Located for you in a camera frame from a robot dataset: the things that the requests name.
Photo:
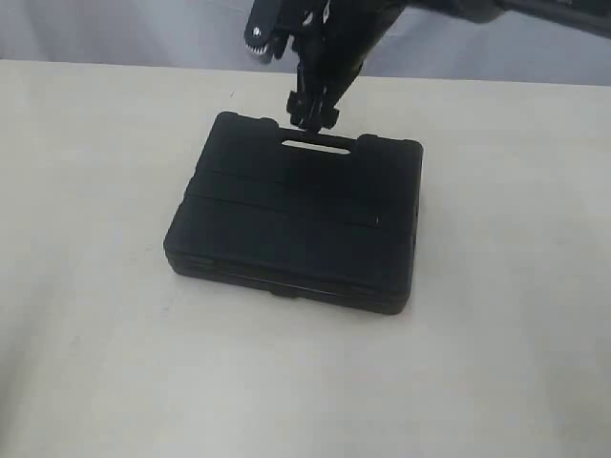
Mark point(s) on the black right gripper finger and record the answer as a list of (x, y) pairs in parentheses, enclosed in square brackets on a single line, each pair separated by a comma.
[(323, 115), (298, 106)]

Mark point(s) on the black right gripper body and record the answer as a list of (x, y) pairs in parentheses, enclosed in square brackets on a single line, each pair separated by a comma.
[(333, 38)]

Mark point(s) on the black plastic tool case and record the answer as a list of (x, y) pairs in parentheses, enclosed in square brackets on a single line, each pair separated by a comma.
[(299, 215)]

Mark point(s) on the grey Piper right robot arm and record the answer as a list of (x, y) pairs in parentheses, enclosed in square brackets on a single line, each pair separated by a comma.
[(591, 16)]

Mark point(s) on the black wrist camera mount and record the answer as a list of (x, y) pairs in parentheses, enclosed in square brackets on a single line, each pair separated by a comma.
[(271, 23)]

